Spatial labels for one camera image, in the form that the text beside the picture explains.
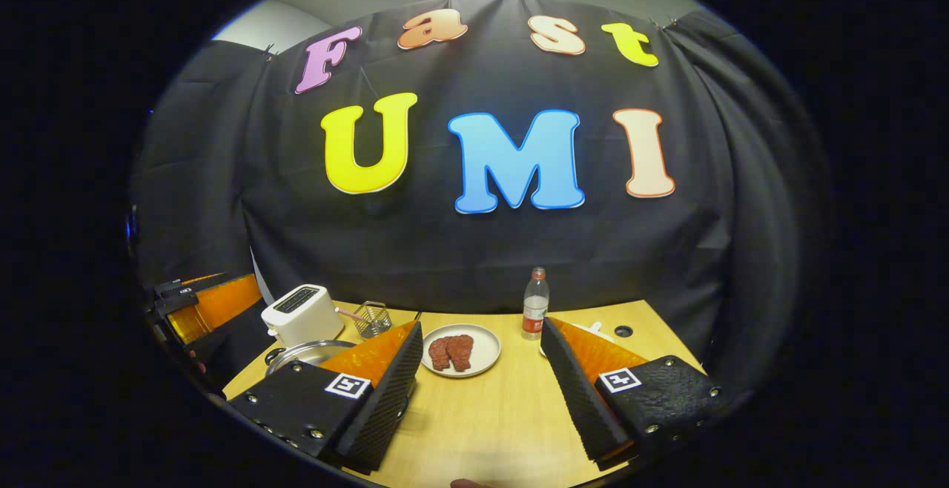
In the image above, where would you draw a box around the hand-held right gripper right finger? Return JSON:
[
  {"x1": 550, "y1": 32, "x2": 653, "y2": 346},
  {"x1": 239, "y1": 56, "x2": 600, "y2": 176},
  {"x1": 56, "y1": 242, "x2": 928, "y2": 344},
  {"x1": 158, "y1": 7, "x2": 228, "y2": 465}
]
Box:
[{"x1": 540, "y1": 316, "x2": 724, "y2": 472}]

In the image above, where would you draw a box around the white divided bean dish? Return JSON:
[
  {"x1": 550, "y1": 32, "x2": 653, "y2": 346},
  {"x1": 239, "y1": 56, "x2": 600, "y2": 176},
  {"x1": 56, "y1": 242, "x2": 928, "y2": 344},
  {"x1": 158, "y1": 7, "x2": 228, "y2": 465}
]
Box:
[{"x1": 539, "y1": 321, "x2": 616, "y2": 359}]

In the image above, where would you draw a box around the stainless steel pot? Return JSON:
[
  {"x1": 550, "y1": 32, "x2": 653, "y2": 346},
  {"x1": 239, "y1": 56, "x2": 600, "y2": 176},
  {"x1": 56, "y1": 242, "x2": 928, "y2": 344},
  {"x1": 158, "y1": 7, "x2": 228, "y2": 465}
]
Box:
[{"x1": 265, "y1": 340, "x2": 358, "y2": 377}]

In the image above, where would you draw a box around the wire mesh basket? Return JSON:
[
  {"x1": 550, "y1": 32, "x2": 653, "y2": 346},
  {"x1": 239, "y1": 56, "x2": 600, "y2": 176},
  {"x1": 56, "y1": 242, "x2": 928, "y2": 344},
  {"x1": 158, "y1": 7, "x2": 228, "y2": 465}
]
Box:
[{"x1": 352, "y1": 301, "x2": 394, "y2": 339}]

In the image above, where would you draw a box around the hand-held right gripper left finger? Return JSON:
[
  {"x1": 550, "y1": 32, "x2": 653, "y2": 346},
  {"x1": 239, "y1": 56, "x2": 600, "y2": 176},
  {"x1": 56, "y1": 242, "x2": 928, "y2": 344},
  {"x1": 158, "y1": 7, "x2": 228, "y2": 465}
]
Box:
[{"x1": 226, "y1": 320, "x2": 424, "y2": 474}]

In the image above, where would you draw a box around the white round plate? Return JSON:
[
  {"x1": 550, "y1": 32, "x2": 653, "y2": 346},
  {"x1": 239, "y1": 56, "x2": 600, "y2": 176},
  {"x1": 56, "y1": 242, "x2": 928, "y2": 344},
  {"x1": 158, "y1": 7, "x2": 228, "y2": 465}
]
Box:
[{"x1": 421, "y1": 323, "x2": 502, "y2": 378}]

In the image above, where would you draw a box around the white toaster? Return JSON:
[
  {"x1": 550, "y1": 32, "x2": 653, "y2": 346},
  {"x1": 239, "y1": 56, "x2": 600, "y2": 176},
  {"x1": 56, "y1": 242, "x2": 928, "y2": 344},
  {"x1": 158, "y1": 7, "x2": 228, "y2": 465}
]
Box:
[{"x1": 261, "y1": 284, "x2": 345, "y2": 348}]

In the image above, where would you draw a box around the clear plastic water bottle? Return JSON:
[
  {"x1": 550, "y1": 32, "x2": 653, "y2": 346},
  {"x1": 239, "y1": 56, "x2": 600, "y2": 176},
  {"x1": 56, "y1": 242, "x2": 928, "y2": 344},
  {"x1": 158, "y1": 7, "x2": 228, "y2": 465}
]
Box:
[{"x1": 522, "y1": 266, "x2": 550, "y2": 341}]

